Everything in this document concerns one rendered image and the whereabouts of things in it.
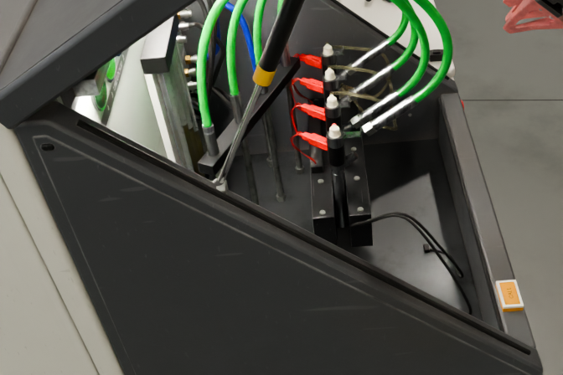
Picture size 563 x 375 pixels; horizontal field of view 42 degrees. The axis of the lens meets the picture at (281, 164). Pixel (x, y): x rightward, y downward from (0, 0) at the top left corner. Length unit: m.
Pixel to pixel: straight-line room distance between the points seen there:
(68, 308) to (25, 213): 0.17
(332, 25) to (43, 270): 0.76
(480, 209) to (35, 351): 0.74
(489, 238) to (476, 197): 0.10
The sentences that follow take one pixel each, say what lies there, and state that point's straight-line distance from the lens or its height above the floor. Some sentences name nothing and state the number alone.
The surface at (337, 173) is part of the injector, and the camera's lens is 1.23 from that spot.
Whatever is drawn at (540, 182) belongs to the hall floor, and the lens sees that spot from 2.77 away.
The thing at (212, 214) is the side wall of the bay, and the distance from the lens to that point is 0.82.
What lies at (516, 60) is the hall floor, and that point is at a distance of 3.37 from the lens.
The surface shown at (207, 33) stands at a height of 1.33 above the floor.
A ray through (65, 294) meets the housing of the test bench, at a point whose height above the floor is 1.19.
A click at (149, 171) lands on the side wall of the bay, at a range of 0.79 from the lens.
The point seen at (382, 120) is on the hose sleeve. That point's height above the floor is 1.15.
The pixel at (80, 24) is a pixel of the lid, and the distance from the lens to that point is 0.69.
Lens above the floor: 1.87
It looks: 41 degrees down
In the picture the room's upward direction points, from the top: 9 degrees counter-clockwise
